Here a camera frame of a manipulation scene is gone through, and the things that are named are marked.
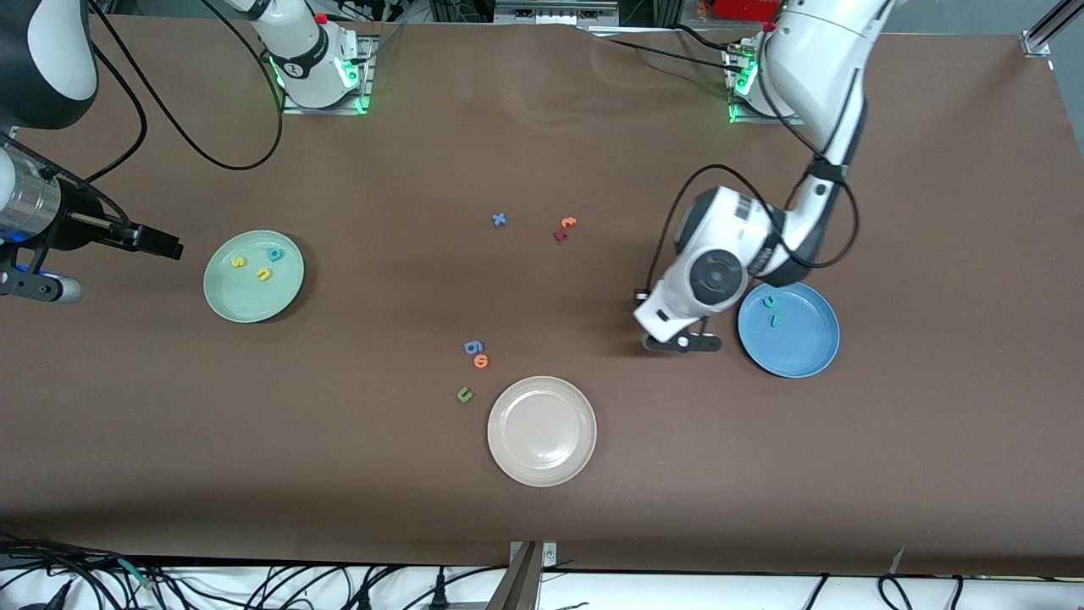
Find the blue plate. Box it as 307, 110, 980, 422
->
737, 280, 841, 379

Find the black looped cable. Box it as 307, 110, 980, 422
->
877, 574, 915, 610

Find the aluminium corner profile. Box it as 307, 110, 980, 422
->
1020, 0, 1084, 58

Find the grey equipment box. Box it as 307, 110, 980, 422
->
494, 0, 621, 25

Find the light green plate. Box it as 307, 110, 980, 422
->
203, 230, 304, 324

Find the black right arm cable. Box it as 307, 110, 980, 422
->
85, 0, 285, 183

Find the black cable bundle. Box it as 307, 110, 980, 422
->
0, 530, 170, 610

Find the beige plate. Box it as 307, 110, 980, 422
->
487, 376, 598, 488

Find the red box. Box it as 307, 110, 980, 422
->
711, 0, 776, 22

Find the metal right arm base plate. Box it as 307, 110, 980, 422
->
282, 34, 375, 115

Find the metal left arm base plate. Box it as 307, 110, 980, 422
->
725, 42, 805, 126

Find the aluminium frame profile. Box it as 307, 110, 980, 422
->
487, 542, 547, 610

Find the black base power cable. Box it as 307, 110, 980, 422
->
593, 24, 742, 70

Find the brown table cover sheet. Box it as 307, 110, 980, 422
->
0, 17, 1084, 579

